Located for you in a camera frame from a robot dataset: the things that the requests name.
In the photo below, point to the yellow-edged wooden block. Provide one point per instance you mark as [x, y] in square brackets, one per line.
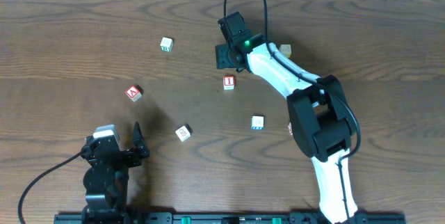
[285, 50]

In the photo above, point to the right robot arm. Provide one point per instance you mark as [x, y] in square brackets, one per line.
[321, 121]

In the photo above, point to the wooden block blue edge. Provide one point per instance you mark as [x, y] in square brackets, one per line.
[257, 122]

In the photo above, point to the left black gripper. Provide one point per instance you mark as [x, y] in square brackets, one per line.
[116, 155]

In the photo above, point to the red number 1 block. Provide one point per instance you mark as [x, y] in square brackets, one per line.
[228, 82]

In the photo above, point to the wooden block red drawing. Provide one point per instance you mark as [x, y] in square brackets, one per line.
[290, 129]

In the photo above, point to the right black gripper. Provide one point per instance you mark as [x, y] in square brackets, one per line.
[224, 57]

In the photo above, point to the wooden block black edge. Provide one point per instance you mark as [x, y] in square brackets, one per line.
[183, 133]

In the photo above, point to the red letter A block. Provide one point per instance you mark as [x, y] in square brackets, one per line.
[134, 92]

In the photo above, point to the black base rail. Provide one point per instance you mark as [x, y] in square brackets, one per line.
[169, 218]

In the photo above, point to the green letter R block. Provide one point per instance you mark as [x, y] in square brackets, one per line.
[166, 44]

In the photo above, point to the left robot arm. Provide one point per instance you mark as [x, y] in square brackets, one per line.
[106, 182]

